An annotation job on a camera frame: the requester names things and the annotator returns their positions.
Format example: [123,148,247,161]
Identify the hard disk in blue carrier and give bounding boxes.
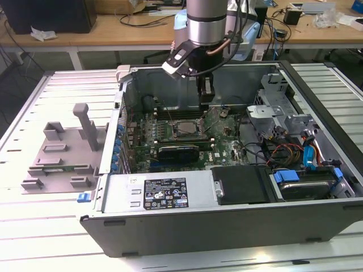
[272,167,345,202]

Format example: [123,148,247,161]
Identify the silver square CPU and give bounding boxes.
[177,121,200,135]

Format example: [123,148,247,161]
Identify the grey tray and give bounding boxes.
[289,2,337,15]

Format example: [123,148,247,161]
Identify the brown cardboard box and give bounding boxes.
[124,0,160,15]

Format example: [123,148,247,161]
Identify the clear plastic wrap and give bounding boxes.
[313,8,341,29]

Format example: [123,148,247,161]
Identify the CPU socket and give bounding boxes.
[169,118,205,139]

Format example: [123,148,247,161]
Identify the coloured wire bundle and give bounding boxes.
[271,143,303,167]

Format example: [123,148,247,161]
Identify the thin metal locking lever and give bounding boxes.
[166,107,178,133]

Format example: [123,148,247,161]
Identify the small black box device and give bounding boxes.
[283,7,301,25]

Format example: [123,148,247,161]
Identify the black plastic shroud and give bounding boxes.
[211,166,273,205]

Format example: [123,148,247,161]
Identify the grey case latch handle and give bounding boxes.
[115,64,133,83]

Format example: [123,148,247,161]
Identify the grey parts rack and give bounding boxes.
[20,103,110,195]

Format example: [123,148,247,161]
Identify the wooden desk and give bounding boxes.
[0,0,363,71]

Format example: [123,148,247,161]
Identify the black camera cable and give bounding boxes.
[185,0,251,78]

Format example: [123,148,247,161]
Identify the white flat box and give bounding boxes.
[339,14,363,32]

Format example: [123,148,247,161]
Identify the silver metal drive cage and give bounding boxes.
[246,73,317,142]

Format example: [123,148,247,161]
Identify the black and grey PC case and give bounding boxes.
[79,59,363,258]

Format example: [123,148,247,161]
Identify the black computer tower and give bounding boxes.
[5,0,98,35]

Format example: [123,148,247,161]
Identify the green motherboard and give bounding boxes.
[124,106,247,173]

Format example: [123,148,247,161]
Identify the blue flat cable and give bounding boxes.
[302,135,320,171]

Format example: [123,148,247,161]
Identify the grey power supply with label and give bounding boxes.
[100,169,219,213]

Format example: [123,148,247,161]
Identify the black graphics card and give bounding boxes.
[157,144,201,164]

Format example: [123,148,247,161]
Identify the green RAM stick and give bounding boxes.
[42,167,77,173]

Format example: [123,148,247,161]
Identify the crumpled white tissue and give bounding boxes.
[30,25,57,42]

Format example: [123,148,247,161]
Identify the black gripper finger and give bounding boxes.
[197,73,216,112]

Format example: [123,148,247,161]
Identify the tall black box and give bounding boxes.
[254,5,269,39]

